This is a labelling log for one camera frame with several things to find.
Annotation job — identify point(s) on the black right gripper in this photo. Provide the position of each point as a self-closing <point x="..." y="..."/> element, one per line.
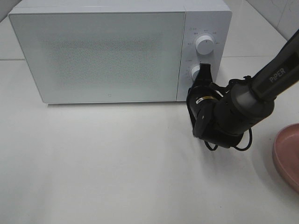
<point x="203" y="106"/>

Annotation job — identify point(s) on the pink round plate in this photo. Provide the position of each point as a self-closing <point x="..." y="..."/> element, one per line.
<point x="285" y="155"/>

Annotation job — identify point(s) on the white microwave door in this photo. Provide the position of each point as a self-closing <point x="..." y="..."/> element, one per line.
<point x="97" y="58"/>

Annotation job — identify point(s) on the lower white timer knob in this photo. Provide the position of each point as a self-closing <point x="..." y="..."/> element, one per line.
<point x="194" y="72"/>

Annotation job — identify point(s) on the upper white power knob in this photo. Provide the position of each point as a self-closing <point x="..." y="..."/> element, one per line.
<point x="204" y="44"/>

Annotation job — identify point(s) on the white microwave oven body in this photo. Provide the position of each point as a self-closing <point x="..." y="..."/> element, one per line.
<point x="211" y="17"/>

